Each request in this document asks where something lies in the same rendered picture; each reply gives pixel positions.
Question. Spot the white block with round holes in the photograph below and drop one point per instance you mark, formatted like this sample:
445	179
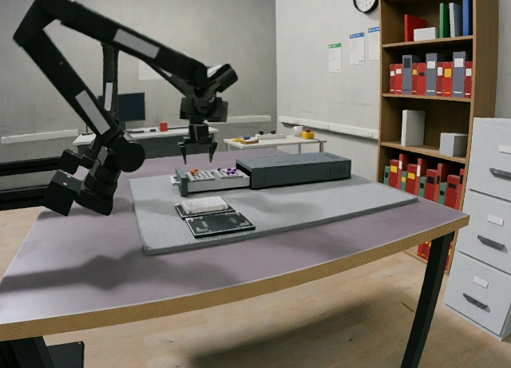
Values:
222	175

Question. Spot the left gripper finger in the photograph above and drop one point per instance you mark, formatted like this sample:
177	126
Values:
183	151
211	149

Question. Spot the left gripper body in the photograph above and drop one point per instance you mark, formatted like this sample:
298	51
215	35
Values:
186	140

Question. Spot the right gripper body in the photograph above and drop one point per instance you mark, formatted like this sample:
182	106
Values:
210	112

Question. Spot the white sealed plate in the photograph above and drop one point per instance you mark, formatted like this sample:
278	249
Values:
203	205

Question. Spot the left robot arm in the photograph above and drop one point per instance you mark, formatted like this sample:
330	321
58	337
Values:
110	99

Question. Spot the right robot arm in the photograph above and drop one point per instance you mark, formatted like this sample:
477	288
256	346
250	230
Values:
126	154

